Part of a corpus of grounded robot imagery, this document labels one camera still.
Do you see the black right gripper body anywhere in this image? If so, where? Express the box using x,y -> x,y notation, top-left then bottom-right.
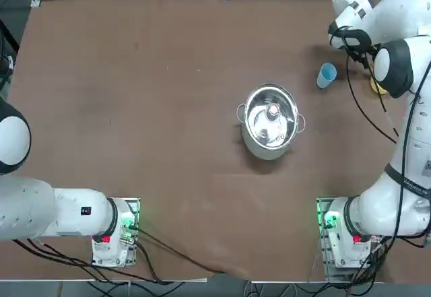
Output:
336,27 -> 375,69

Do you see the blue plastic cup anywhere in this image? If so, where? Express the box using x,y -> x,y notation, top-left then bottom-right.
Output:
317,62 -> 338,90

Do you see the shiny pot lid with knob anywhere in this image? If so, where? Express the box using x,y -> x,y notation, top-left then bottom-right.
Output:
244,84 -> 299,149

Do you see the steel electric pot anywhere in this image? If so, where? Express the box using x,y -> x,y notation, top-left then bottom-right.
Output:
236,84 -> 306,161

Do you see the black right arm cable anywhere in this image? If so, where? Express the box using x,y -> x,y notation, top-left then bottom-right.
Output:
345,53 -> 399,143

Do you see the black left base cable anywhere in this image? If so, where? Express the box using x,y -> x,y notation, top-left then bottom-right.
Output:
133,226 -> 225,275

